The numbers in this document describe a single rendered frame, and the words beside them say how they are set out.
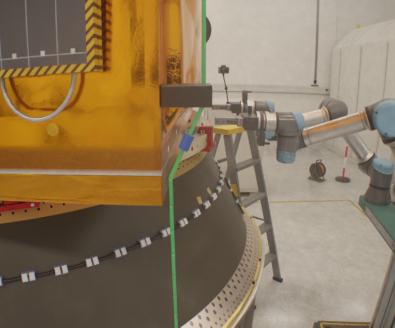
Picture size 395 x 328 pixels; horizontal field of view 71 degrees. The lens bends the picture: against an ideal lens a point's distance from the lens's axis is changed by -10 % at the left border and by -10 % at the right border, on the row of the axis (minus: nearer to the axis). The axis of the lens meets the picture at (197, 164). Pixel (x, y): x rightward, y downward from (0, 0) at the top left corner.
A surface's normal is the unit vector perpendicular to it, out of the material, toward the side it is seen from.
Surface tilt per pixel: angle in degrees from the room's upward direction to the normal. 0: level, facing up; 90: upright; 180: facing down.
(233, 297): 43
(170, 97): 90
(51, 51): 90
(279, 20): 90
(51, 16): 90
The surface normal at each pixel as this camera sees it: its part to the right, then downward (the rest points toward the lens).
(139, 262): 0.61, -0.27
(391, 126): -0.55, 0.12
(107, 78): 0.04, 0.27
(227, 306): 0.57, -0.59
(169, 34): 0.78, 0.18
